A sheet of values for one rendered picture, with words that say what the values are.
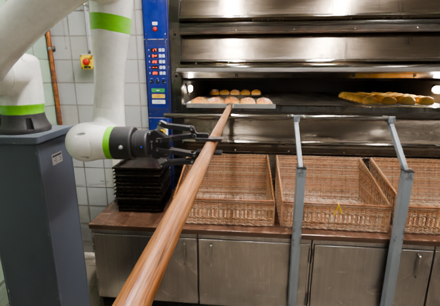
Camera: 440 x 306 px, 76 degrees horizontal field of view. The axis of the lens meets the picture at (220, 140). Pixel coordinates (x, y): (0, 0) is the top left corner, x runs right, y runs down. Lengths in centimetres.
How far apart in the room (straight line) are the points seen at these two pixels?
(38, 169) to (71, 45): 133
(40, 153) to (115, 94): 30
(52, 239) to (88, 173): 125
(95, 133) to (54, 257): 50
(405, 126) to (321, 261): 104
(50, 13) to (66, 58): 144
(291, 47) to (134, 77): 105
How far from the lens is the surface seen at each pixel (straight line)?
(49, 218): 111
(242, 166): 194
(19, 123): 108
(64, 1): 81
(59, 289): 124
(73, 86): 224
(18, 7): 85
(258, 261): 167
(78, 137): 83
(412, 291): 196
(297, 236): 154
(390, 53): 208
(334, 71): 182
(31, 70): 107
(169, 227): 36
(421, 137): 223
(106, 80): 92
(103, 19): 92
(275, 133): 194
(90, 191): 238
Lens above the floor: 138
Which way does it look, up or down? 13 degrees down
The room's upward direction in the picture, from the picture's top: straight up
